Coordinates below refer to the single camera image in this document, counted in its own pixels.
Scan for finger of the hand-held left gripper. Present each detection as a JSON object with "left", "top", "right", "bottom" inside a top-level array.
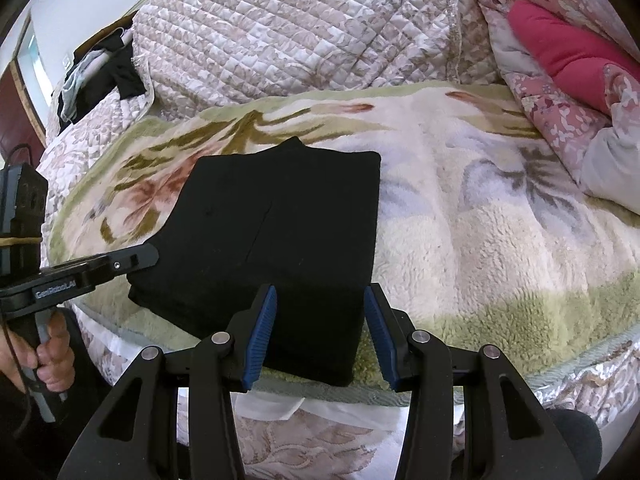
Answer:
[{"left": 75, "top": 242, "right": 160, "bottom": 289}]

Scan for black pants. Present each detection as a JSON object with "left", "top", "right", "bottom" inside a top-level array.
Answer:
[{"left": 125, "top": 136, "right": 382, "bottom": 387}]

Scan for brown wooden door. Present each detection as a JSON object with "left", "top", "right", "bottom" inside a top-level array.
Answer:
[{"left": 0, "top": 52, "right": 49, "bottom": 163}]

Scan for white bed sheet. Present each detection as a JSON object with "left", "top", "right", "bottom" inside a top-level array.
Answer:
[{"left": 231, "top": 385, "right": 417, "bottom": 435}]

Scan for black cloth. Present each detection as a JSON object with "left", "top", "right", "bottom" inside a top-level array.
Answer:
[{"left": 74, "top": 35, "right": 149, "bottom": 102}]

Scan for wooden headboard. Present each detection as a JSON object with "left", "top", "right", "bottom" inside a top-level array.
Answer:
[{"left": 74, "top": 10, "right": 140, "bottom": 57}]

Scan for person's left hand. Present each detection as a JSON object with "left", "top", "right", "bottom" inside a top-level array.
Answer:
[{"left": 0, "top": 317, "right": 77, "bottom": 403}]

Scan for floral fleece blanket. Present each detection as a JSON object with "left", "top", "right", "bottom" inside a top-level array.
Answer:
[{"left": 47, "top": 82, "right": 640, "bottom": 407}]

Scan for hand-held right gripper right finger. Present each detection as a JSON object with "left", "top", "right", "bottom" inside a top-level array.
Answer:
[{"left": 363, "top": 282, "right": 571, "bottom": 480}]

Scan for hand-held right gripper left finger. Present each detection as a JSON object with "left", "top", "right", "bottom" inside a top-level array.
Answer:
[{"left": 70, "top": 282, "right": 279, "bottom": 480}]

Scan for dark cloth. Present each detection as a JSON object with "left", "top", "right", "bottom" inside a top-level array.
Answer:
[{"left": 544, "top": 406, "right": 604, "bottom": 480}]

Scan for red pillow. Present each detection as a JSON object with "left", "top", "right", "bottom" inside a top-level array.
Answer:
[{"left": 507, "top": 0, "right": 640, "bottom": 117}]

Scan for quilted floral bedspread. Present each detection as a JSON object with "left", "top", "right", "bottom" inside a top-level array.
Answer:
[{"left": 39, "top": 0, "right": 640, "bottom": 480}]

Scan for person's dark clothing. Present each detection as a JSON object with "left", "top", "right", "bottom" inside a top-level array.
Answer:
[{"left": 0, "top": 305, "right": 133, "bottom": 480}]

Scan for pink floral comforter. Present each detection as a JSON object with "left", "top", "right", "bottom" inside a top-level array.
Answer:
[{"left": 477, "top": 0, "right": 640, "bottom": 211}]

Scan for light blue cloth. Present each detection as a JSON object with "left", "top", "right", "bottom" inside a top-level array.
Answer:
[{"left": 56, "top": 50, "right": 118, "bottom": 127}]

